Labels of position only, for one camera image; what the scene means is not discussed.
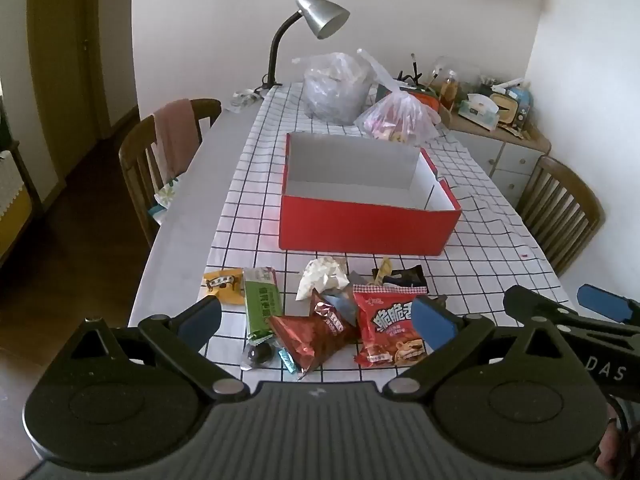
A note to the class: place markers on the gold wrapper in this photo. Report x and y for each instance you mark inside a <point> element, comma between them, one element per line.
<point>382,267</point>

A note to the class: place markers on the blue-grey cookie packet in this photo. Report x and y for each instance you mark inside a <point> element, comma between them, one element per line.
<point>345,307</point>

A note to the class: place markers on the dark round chocolate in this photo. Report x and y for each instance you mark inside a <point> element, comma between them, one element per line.
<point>257,355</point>

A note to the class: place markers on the glass jar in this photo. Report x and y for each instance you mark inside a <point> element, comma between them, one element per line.
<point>448,87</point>

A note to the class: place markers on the black branched stand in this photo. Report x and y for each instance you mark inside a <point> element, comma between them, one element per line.
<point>414,72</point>

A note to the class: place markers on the white green tissue box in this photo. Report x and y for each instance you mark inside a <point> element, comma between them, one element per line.
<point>477,110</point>

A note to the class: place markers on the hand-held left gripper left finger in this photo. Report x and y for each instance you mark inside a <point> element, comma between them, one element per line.
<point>200,322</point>

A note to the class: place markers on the yellow snack packet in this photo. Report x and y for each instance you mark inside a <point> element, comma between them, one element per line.
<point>222,285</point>

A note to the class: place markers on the dark red foil packet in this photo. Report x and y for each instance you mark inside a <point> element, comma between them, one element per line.
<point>310,345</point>

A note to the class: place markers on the pink plastic bag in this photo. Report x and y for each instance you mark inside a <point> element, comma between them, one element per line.
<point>400,120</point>

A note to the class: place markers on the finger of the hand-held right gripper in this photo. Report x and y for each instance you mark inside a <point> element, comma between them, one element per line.
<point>607,305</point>
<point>550,312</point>

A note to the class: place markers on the green snack packet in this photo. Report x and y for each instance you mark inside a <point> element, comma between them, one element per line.
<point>262,305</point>

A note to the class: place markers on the brown packet with white label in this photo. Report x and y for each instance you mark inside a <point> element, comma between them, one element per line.
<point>332,322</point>

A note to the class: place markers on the white lace cloth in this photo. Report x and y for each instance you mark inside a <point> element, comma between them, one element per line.
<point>10,180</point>

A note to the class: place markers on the red cardboard box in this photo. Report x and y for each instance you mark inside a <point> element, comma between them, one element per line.
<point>370,225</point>

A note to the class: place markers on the small patterned wrapper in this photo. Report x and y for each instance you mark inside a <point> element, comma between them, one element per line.
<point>242,100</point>

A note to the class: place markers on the clear grey plastic bag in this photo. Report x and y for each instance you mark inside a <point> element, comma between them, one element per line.
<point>332,90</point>

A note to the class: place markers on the wooden chair with towel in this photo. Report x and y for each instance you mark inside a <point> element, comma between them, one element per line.
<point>132,160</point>

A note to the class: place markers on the floral seat cushion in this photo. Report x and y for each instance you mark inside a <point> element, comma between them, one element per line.
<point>167,195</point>

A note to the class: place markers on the yellow and blue box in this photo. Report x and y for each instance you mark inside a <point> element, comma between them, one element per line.
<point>515,105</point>

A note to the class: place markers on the silver desk lamp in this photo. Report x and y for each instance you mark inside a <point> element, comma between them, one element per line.
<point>322,12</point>

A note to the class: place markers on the dark navy snack packet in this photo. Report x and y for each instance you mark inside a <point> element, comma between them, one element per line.
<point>405,277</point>

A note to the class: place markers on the white wooden cabinet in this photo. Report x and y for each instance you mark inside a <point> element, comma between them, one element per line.
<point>510,155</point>

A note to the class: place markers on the person's right hand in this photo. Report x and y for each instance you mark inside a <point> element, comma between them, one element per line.
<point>617,450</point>

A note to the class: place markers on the green orange container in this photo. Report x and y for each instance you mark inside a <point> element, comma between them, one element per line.
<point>425,97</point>

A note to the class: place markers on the teal candy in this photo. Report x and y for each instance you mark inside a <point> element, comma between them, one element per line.
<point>287,360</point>

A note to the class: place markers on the large red snack packet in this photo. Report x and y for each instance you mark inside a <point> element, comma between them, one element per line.
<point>385,330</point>

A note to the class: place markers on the pink towel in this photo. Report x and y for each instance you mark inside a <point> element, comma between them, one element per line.
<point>175,135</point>

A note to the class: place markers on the white snack packet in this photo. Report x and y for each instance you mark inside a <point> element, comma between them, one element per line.
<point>320,275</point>

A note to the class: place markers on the wooden door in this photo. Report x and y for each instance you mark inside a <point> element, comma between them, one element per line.
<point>75,60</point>

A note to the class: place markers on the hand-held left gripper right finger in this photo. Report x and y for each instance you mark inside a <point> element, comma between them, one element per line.
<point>432,325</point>

